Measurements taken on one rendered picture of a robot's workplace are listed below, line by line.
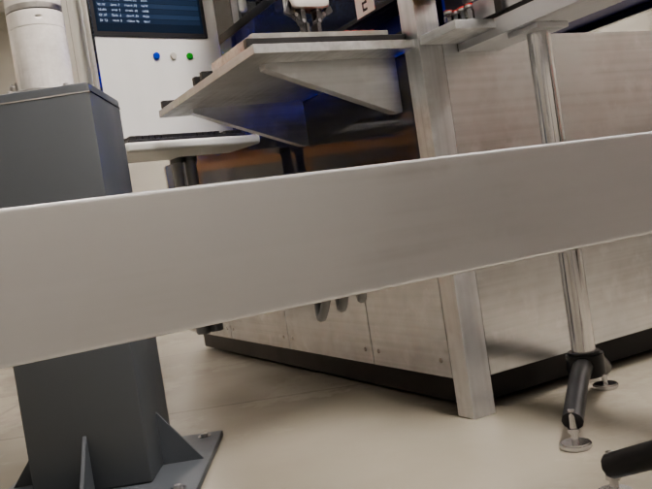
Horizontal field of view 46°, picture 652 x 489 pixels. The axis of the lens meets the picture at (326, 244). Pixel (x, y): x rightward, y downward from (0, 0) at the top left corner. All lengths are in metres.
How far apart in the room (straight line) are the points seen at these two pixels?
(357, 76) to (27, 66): 0.72
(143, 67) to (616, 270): 1.55
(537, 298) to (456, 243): 1.17
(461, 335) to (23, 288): 1.31
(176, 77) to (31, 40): 0.91
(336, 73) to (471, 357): 0.72
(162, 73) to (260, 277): 1.98
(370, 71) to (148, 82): 0.96
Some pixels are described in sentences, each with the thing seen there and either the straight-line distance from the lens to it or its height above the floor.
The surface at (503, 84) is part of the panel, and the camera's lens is 1.94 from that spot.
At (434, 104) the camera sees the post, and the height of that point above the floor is 0.73.
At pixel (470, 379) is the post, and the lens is 1.83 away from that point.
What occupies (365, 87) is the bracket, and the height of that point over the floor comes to 0.79.
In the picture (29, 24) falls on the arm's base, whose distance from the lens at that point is 1.83.
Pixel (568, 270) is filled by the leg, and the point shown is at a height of 0.32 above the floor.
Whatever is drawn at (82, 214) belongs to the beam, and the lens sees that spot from 0.64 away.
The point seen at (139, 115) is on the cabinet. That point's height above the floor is 0.92.
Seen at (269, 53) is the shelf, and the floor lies 0.86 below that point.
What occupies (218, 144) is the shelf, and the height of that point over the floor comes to 0.78.
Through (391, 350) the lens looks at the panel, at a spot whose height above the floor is 0.14.
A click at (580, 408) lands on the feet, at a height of 0.07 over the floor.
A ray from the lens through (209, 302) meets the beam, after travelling 0.67.
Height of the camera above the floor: 0.50
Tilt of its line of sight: 2 degrees down
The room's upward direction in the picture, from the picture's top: 9 degrees counter-clockwise
